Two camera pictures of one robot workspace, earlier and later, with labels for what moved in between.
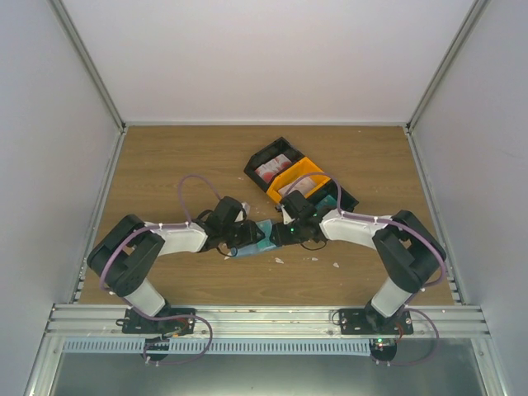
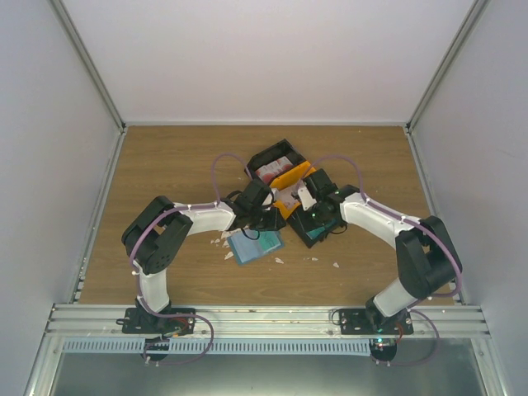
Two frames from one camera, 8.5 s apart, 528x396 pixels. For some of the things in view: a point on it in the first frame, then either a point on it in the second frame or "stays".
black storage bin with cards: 266,166 stays
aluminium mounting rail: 105,322 stays
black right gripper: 280,238 -> 329,221
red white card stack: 272,167 stays
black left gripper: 250,235 -> 274,223
